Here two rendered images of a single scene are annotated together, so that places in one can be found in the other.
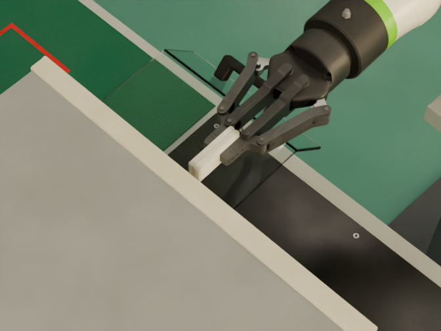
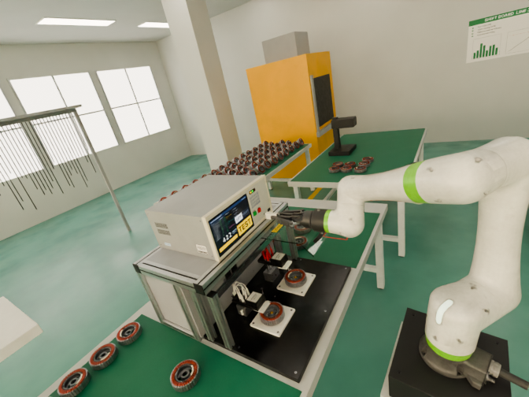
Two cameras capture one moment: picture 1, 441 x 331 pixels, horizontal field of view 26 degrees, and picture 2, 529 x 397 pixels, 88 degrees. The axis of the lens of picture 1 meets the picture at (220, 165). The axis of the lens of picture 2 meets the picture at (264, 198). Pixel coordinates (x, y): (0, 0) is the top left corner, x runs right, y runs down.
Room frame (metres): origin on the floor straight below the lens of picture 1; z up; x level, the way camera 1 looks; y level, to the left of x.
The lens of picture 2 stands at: (0.45, -1.10, 1.74)
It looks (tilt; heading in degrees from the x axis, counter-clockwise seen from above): 23 degrees down; 84
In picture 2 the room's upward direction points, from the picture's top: 13 degrees counter-clockwise
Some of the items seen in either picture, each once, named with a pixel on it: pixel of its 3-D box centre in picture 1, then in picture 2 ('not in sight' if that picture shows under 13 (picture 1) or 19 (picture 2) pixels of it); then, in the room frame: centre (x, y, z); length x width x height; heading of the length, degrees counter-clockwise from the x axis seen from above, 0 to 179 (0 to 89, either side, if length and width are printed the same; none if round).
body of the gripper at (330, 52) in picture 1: (304, 73); (304, 218); (0.70, -0.10, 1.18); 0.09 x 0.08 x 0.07; 137
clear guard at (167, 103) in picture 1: (172, 158); (292, 231); (0.67, 0.06, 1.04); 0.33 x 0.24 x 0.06; 137
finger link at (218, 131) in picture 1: (216, 129); not in sight; (0.62, 0.00, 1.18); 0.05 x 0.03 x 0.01; 137
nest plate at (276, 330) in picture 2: not in sight; (272, 317); (0.47, -0.16, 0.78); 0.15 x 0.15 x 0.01; 47
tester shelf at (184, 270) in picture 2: not in sight; (218, 234); (0.32, 0.14, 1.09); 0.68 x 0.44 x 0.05; 47
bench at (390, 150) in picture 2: not in sight; (367, 181); (2.04, 1.79, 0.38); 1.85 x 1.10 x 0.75; 47
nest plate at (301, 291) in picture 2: not in sight; (296, 281); (0.63, 0.01, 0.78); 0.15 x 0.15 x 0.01; 47
